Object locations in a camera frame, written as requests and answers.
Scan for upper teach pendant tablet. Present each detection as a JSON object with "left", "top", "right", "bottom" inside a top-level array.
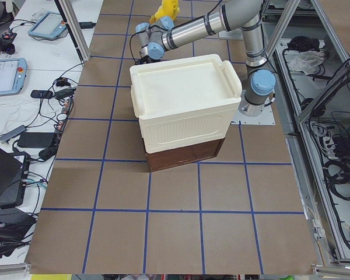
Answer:
[{"left": 27, "top": 12, "right": 67, "bottom": 40}]

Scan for yellow object behind gripper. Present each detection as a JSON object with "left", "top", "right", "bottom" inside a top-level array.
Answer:
[{"left": 149, "top": 0, "right": 180, "bottom": 23}]

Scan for black phone-like device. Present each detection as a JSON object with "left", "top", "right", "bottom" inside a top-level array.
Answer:
[{"left": 30, "top": 90, "right": 54, "bottom": 99}]

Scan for aluminium frame post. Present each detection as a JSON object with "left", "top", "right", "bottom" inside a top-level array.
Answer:
[{"left": 54, "top": 0, "right": 90, "bottom": 63}]

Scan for cream plastic storage box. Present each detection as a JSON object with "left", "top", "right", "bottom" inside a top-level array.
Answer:
[{"left": 129, "top": 54, "right": 242, "bottom": 153}]

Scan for grey usb hub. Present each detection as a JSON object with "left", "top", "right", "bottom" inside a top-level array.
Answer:
[{"left": 0, "top": 125, "right": 27, "bottom": 142}]

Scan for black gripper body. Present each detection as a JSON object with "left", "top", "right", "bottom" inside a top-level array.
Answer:
[{"left": 134, "top": 51, "right": 160, "bottom": 65}]

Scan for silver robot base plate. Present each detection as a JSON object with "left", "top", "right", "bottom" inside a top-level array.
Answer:
[{"left": 231, "top": 106, "right": 276, "bottom": 125}]

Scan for black cable bundle right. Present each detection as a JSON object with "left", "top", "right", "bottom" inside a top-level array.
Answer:
[{"left": 322, "top": 157, "right": 350, "bottom": 202}]

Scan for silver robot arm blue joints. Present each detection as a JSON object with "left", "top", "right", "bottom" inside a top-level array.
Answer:
[{"left": 134, "top": 1, "right": 277, "bottom": 117}]

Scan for black power brick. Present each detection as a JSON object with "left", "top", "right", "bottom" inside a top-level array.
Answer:
[{"left": 17, "top": 132, "right": 55, "bottom": 148}]

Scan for teach pendant tablet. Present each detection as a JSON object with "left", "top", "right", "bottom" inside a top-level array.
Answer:
[
  {"left": 0, "top": 58, "right": 27, "bottom": 96},
  {"left": 27, "top": 12, "right": 67, "bottom": 40}
]

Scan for lower teach pendant tablet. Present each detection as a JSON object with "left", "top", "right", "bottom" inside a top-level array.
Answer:
[{"left": 0, "top": 58, "right": 27, "bottom": 96}]

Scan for black laptop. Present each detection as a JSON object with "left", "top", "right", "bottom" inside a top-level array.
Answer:
[{"left": 0, "top": 148, "right": 30, "bottom": 209}]

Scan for white crumpled cloth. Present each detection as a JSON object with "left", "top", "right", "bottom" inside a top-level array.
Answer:
[{"left": 288, "top": 50, "right": 326, "bottom": 75}]

